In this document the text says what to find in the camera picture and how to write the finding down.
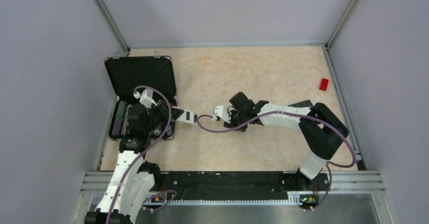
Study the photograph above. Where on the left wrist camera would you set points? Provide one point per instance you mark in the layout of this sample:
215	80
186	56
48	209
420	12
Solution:
145	98

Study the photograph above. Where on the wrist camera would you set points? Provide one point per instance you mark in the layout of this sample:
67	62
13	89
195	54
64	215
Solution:
221	113
145	98

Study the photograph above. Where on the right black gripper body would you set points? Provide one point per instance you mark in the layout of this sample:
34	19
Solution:
237	118

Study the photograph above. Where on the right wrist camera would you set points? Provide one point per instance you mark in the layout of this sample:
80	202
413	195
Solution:
221	113

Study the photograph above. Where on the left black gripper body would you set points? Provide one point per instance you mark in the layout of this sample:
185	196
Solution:
159	115

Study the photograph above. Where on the dark grey studded baseplate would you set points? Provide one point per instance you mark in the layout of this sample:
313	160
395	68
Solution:
302	104

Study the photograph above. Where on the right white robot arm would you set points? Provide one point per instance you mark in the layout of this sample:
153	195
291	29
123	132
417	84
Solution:
323	131

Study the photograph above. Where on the black poker chip case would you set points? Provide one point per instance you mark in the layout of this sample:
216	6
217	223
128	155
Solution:
126	73

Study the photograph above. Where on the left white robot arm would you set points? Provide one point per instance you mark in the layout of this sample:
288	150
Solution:
133	177

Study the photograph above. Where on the white remote control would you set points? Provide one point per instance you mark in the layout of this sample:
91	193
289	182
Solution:
184	116

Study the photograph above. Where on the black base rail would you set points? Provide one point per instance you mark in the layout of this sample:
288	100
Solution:
237	188

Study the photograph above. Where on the red toy brick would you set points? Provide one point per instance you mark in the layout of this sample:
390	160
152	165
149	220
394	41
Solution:
324	84

